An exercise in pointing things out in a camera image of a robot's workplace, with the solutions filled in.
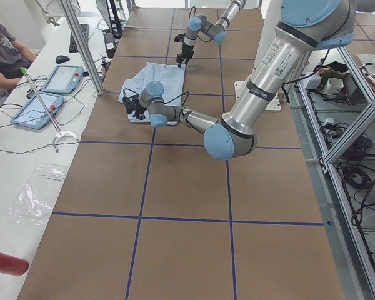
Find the clear plastic bag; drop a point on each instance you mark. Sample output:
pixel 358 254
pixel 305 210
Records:
pixel 35 203

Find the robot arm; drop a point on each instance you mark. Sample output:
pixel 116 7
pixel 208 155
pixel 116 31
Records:
pixel 200 24
pixel 303 26

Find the black computer mouse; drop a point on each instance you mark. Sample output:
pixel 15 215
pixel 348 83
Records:
pixel 62 59

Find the reacher grabber stick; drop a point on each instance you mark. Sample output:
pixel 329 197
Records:
pixel 60 133

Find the far blue teach pendant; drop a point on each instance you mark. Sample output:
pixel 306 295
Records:
pixel 64 79

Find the red bottle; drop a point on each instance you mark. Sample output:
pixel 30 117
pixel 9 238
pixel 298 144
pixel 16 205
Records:
pixel 12 265

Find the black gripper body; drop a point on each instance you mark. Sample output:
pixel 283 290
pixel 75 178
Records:
pixel 186 49
pixel 139 110

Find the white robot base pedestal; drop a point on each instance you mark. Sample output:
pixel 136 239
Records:
pixel 249 92

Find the seated person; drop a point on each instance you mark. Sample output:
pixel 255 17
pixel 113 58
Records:
pixel 13 56

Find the near blue teach pendant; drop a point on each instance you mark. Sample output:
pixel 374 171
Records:
pixel 33 116

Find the light blue striped shirt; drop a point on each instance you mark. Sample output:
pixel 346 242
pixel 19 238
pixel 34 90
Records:
pixel 162 81

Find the aluminium frame post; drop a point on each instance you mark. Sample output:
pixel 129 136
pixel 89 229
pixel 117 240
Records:
pixel 82 44

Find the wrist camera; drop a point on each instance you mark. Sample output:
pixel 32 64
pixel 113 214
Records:
pixel 130 103
pixel 179 38

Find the blue teach pendant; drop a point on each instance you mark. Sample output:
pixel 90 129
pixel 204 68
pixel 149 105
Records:
pixel 64 79
pixel 33 116

